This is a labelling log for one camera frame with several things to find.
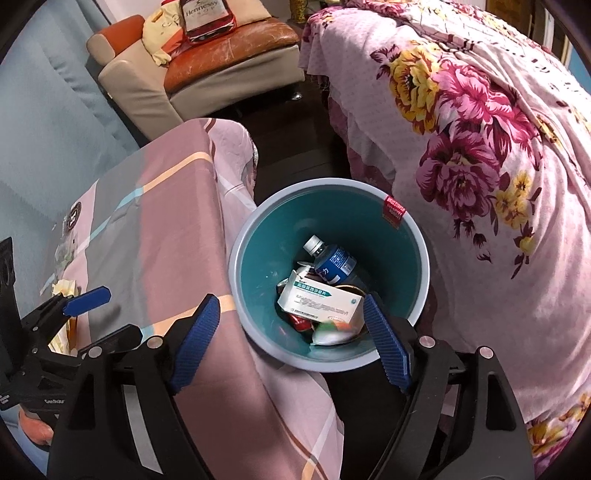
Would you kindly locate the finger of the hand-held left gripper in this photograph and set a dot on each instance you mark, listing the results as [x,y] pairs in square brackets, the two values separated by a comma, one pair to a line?
[115,336]
[87,300]

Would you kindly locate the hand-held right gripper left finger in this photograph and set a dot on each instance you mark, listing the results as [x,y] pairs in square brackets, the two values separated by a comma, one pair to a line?
[194,341]

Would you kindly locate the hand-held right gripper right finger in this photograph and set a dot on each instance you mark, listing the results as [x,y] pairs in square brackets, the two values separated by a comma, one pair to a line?
[385,341]

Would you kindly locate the cream orange bread packet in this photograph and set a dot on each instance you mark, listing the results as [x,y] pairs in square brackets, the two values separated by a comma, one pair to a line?
[62,288]

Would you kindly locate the white medicine box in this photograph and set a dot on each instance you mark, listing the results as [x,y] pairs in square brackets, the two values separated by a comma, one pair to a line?
[318,302]

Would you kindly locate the blue label plastic water bottle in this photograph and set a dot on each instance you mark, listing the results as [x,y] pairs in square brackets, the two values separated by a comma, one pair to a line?
[337,265]

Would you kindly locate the teal plastic bin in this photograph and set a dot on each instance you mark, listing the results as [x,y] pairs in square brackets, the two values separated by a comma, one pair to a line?
[277,240]

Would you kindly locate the person's left hand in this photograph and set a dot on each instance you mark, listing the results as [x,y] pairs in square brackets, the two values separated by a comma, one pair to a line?
[37,427]

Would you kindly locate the pink grey checked tablecloth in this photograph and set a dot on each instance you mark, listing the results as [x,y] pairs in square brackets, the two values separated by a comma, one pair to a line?
[175,221]

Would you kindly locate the blue curtain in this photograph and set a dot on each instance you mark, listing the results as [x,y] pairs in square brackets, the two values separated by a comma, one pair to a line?
[46,115]

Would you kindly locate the bed with floral pink bedspread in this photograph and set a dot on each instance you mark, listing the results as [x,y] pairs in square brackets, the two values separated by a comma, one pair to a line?
[461,138]

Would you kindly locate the beige armchair with orange seat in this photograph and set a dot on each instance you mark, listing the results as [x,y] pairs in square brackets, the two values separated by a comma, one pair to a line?
[134,87]

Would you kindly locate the yellow cushion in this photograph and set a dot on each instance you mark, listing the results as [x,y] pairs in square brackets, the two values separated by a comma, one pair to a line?
[161,32]

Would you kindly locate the red bottle-shaped pillow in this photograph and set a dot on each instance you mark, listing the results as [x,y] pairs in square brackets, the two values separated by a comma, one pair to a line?
[207,21]

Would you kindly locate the beige cushion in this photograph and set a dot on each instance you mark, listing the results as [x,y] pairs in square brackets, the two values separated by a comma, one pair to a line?
[249,9]

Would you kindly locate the gold patterned cloth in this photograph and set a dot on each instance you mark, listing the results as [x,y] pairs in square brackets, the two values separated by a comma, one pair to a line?
[298,9]

